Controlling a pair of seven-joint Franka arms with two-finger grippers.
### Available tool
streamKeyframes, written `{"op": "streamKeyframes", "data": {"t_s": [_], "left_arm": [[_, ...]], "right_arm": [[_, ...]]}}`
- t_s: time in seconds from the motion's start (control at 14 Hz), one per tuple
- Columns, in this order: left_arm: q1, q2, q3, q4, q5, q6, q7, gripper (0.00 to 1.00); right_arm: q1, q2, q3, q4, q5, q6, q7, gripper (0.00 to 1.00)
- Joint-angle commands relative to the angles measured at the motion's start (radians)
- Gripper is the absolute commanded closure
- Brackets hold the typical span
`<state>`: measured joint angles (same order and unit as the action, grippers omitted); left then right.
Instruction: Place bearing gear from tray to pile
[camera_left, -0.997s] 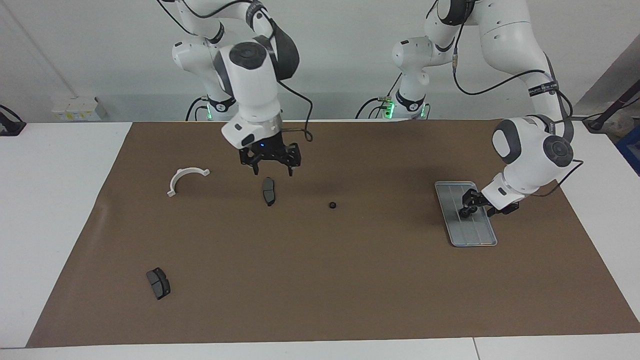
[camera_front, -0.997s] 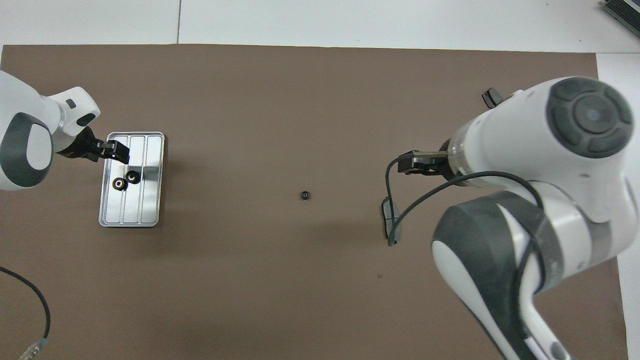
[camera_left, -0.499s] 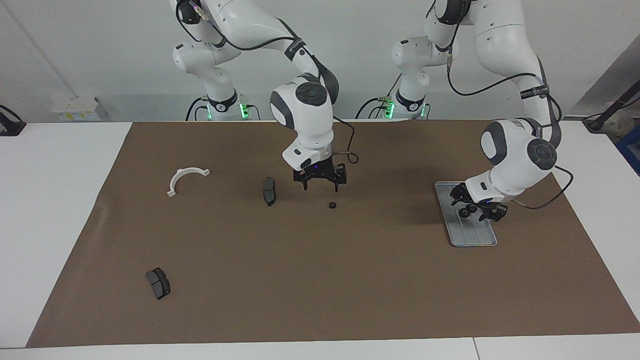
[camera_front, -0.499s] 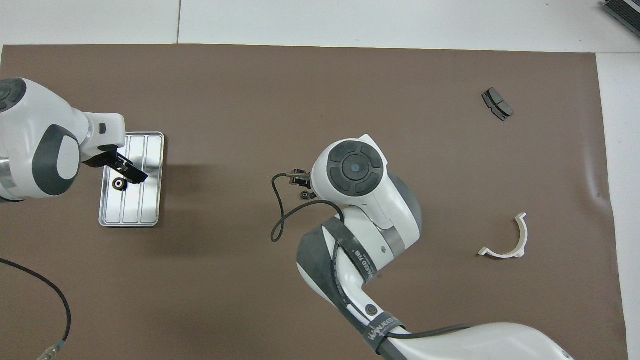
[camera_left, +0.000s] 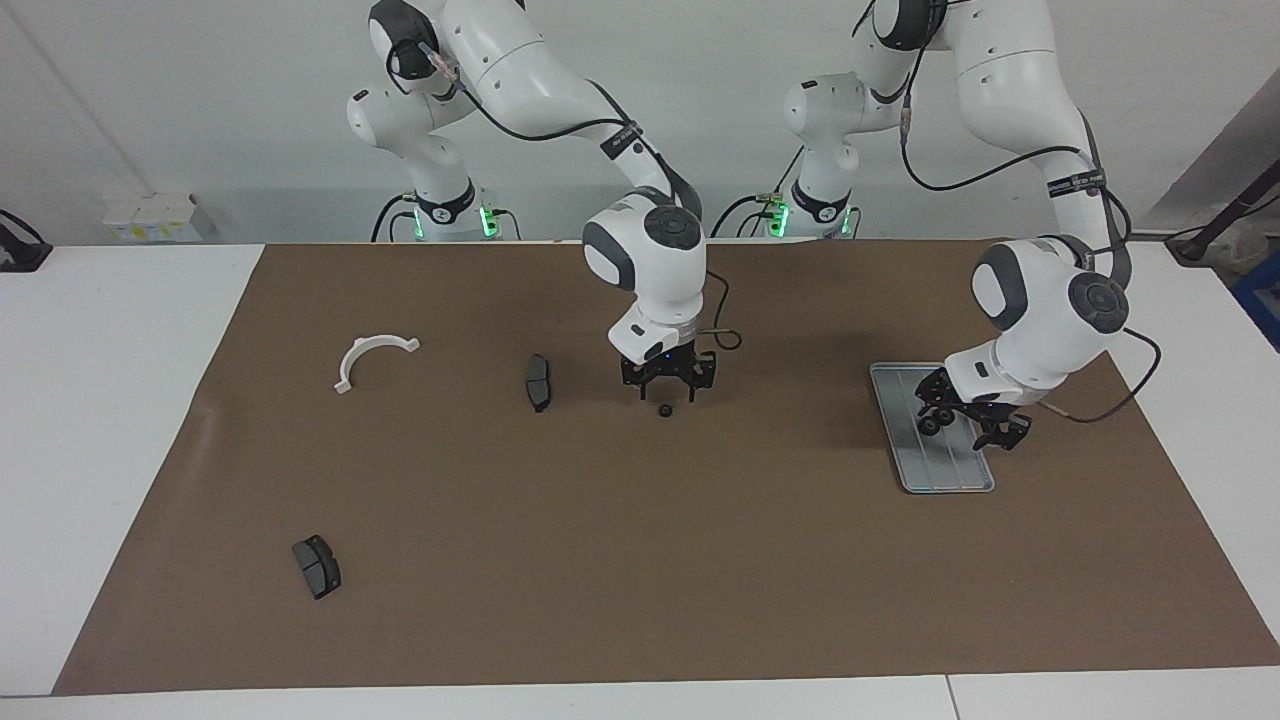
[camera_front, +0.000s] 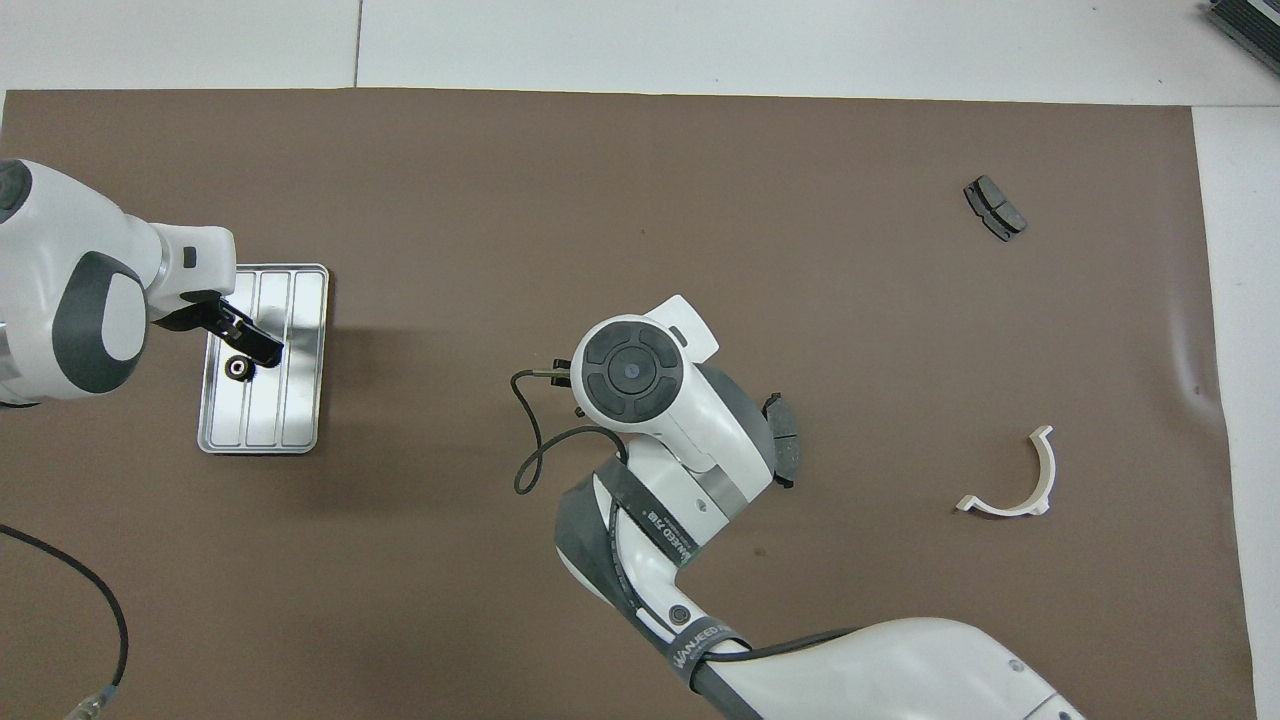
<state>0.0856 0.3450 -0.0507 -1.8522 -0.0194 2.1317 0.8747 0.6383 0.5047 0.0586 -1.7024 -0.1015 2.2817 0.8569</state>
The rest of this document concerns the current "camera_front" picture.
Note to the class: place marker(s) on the black bearing gear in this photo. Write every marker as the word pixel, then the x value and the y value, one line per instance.
pixel 238 368

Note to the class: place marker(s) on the long dark grey brake pad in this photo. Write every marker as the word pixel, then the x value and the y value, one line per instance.
pixel 788 440

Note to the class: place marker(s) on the silver metal compartment tray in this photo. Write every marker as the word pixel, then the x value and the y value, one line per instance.
pixel 300 410

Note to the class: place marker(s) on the brown table mat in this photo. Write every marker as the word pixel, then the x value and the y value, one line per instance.
pixel 450 200

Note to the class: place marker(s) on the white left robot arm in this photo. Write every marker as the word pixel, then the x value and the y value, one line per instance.
pixel 60 260

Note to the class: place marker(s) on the white curved plastic bracket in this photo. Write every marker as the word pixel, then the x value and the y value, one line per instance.
pixel 1049 475

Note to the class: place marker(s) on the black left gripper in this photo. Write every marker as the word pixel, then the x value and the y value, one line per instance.
pixel 190 312

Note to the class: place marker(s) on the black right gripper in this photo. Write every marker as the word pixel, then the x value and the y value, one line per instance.
pixel 563 364

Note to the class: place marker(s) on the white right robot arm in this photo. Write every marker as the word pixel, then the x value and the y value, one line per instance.
pixel 680 400

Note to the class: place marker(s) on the dark ribbed device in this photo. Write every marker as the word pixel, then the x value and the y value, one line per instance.
pixel 1250 25

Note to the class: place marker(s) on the short dark grey brake pad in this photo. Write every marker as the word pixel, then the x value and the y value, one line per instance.
pixel 995 207

